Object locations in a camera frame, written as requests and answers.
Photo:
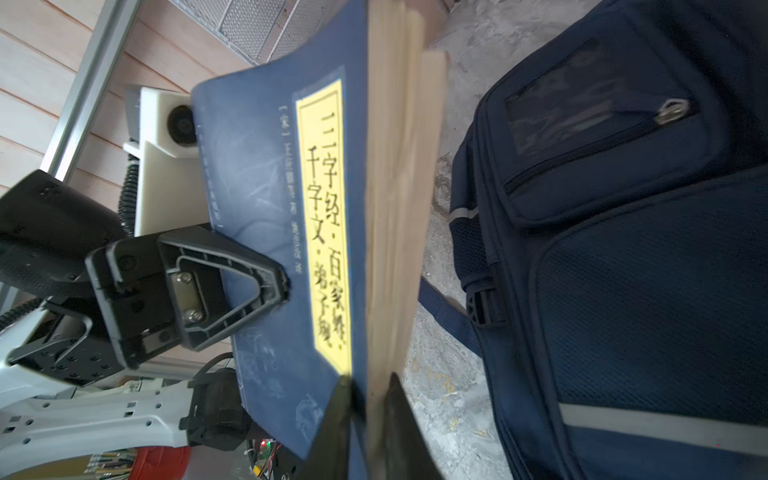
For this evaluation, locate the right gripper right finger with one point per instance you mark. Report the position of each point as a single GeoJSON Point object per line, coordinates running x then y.
{"type": "Point", "coordinates": [406, 452]}

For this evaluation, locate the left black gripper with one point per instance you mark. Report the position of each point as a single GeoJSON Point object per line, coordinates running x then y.
{"type": "Point", "coordinates": [217, 286]}

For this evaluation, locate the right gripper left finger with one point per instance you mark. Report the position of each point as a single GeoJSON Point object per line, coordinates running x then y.
{"type": "Point", "coordinates": [328, 458]}

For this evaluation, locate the dark blue book underneath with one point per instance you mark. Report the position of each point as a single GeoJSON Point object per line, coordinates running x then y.
{"type": "Point", "coordinates": [322, 161]}

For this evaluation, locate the navy blue student backpack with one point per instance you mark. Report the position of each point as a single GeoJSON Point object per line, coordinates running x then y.
{"type": "Point", "coordinates": [609, 222]}

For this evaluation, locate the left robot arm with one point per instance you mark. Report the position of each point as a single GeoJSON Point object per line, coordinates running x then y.
{"type": "Point", "coordinates": [107, 302]}

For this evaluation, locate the red snack box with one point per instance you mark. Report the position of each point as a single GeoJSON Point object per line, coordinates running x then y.
{"type": "Point", "coordinates": [150, 463]}

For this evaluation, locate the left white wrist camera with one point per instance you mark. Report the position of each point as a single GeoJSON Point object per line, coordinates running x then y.
{"type": "Point", "coordinates": [164, 188]}

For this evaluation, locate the aluminium frame horizontal bar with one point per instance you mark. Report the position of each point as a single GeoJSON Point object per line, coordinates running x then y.
{"type": "Point", "coordinates": [105, 46]}

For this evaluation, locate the white wire shelf rack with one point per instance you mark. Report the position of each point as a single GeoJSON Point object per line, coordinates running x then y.
{"type": "Point", "coordinates": [260, 31]}

